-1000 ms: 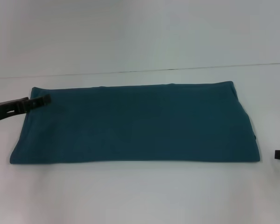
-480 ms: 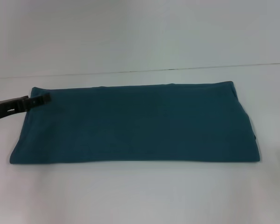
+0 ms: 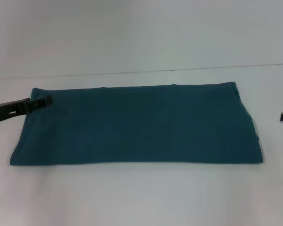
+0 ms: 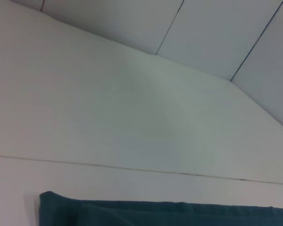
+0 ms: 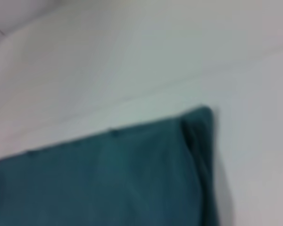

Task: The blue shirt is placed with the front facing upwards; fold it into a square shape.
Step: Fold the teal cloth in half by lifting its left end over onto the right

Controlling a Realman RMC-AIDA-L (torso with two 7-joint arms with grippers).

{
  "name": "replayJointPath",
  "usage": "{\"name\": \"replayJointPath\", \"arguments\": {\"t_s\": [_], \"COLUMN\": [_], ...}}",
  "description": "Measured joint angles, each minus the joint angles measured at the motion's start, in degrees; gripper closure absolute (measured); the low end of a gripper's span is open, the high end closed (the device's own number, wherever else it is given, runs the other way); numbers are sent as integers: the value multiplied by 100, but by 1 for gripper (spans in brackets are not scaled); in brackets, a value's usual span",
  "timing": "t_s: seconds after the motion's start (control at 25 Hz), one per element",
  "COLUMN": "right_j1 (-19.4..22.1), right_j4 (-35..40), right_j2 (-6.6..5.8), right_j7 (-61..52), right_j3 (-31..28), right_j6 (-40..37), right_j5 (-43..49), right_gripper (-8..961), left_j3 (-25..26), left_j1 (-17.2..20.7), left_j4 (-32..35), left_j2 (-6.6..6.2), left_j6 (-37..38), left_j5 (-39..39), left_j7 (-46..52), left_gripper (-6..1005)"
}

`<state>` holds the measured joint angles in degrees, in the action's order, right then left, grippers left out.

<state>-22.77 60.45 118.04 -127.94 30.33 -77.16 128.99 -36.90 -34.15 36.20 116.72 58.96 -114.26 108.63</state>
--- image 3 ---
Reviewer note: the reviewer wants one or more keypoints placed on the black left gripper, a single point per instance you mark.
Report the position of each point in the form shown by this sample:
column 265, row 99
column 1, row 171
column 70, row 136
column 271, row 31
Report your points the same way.
column 7, row 110

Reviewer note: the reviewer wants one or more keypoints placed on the teal t-shirt with FREE print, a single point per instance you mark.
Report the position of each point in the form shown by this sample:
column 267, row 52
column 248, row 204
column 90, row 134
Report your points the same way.
column 132, row 122

